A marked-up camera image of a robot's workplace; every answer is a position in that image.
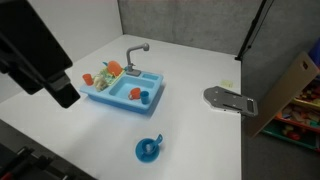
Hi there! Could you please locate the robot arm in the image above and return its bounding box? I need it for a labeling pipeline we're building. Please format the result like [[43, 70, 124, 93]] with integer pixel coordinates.
[[0, 0, 80, 108]]

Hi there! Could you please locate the blue toy cup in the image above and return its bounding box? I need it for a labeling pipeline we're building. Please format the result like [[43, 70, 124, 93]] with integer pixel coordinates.
[[140, 91, 149, 104]]

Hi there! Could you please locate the orange mug in basin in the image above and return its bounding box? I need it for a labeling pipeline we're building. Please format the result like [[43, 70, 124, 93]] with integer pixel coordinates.
[[128, 88, 141, 100]]

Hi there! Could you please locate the blue toy sink basin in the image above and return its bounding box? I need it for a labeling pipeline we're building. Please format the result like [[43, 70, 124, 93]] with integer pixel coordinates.
[[80, 71, 163, 114]]

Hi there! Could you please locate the grey toy faucet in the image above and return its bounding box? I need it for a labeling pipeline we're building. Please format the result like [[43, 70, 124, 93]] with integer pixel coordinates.
[[126, 43, 150, 77]]

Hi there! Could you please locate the orange toy plate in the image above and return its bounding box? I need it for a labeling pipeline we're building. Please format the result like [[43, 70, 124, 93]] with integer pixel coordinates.
[[107, 61, 122, 76]]

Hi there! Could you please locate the yellow green dish rack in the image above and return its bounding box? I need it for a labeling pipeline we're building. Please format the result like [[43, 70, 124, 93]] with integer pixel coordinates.
[[93, 61, 125, 86]]

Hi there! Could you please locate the grey metal mounting plate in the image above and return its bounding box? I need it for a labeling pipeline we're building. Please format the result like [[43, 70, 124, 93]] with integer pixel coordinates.
[[203, 86, 258, 117]]

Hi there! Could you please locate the small blue cup with spoon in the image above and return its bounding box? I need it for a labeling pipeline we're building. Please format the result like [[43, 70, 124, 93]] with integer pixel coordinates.
[[142, 134, 163, 155]]

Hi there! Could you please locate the yellow sticky note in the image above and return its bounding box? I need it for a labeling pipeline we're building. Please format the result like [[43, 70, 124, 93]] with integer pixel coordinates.
[[221, 80, 233, 88]]

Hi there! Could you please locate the orange cup in rack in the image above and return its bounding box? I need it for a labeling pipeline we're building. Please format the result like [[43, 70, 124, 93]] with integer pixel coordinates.
[[82, 74, 93, 86]]

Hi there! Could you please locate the black tripod pole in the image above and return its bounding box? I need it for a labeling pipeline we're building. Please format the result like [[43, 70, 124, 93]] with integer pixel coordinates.
[[235, 0, 267, 61]]

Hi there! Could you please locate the wooden toy shelf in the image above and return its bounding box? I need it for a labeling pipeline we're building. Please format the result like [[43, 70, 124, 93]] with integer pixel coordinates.
[[246, 52, 320, 152]]

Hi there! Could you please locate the black equipment at table edge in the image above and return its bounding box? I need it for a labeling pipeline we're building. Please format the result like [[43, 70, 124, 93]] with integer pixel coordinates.
[[0, 144, 92, 180]]

